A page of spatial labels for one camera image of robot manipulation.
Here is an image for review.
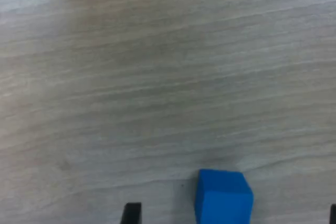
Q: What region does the blue cube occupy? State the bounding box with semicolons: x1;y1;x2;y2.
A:
194;168;255;224

